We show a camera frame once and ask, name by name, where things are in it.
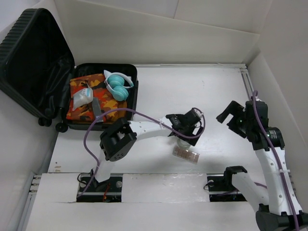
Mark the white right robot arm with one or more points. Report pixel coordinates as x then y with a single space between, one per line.
276 207

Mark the clear tray of brown squares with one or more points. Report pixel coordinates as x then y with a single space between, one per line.
186 155

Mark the black ribbed hard-shell suitcase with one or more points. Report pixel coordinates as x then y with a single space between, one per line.
36 66

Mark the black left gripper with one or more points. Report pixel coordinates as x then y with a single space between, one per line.
190 141

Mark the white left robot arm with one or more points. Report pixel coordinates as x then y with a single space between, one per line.
117 140

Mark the brown cloth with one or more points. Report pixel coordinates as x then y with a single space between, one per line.
110 119

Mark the round pale green jar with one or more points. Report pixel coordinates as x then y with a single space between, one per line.
183 144

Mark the teal white cat-ear headphones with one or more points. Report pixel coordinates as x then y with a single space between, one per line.
118 84

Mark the black slim cosmetic box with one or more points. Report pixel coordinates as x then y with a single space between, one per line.
96 107

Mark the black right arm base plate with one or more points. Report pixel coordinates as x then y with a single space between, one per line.
220 191

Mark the white tissue pack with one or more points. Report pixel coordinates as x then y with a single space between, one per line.
82 97

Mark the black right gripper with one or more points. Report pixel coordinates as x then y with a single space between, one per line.
234 107

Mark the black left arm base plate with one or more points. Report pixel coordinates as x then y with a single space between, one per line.
109 191

